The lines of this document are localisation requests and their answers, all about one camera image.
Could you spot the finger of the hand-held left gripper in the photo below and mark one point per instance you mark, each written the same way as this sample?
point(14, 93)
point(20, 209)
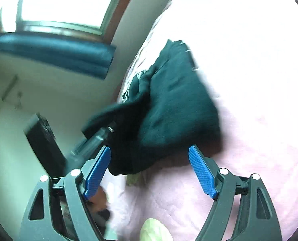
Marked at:
point(96, 139)

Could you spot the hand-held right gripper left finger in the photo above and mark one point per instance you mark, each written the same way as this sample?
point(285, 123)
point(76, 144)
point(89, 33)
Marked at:
point(97, 173)

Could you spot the black sweater with white print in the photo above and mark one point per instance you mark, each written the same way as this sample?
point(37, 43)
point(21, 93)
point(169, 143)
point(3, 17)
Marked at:
point(176, 105)

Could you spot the bed with pink sheet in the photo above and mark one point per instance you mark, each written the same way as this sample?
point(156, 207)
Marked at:
point(251, 80)

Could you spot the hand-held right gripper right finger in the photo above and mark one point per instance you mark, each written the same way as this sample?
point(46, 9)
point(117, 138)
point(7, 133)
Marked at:
point(203, 173)

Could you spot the black cabinet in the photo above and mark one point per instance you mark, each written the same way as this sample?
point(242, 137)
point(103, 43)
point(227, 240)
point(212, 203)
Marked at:
point(45, 145)

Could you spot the wooden framed window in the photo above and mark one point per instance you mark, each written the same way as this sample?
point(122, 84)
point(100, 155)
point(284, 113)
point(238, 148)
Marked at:
point(63, 5)

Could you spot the teal curtain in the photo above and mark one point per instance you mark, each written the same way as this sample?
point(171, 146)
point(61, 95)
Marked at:
point(63, 55)

